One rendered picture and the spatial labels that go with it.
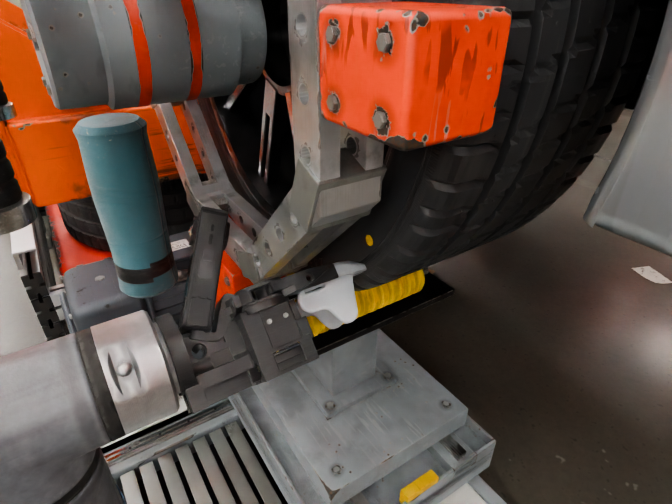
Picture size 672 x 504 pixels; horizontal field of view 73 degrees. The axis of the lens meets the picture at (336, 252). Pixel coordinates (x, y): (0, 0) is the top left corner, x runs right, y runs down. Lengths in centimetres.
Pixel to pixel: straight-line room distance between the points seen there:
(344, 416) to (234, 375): 48
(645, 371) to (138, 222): 129
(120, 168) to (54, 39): 22
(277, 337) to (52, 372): 17
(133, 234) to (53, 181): 36
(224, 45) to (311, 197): 21
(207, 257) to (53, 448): 17
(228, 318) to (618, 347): 128
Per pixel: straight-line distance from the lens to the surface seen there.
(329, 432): 85
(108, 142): 65
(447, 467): 91
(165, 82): 51
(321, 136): 33
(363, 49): 28
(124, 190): 67
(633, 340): 160
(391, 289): 65
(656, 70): 34
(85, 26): 49
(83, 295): 95
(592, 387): 138
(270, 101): 65
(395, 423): 87
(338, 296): 44
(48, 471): 41
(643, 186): 35
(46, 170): 102
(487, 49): 29
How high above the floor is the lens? 90
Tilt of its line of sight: 31 degrees down
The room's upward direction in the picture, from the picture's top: straight up
